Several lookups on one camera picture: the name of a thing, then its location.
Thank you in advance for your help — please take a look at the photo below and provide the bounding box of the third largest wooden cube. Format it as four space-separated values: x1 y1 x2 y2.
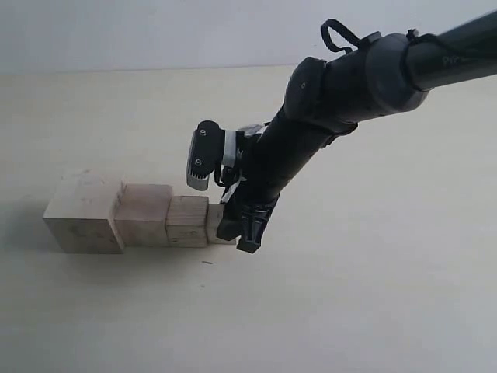
165 196 209 248

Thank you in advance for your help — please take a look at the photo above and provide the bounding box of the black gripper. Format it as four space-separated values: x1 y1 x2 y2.
217 110 357 254

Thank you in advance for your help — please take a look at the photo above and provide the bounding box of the smallest wooden cube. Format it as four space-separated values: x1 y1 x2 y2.
206 204 237 246

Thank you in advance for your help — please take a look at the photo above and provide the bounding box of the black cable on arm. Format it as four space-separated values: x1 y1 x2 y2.
320 18 497 92

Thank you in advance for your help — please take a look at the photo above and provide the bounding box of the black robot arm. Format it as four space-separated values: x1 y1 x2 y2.
217 12 496 253

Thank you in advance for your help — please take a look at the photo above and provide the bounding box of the second largest wooden cube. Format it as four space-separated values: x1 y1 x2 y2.
114 183 173 248

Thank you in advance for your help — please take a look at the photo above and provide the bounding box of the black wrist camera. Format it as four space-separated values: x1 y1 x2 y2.
186 120 237 191

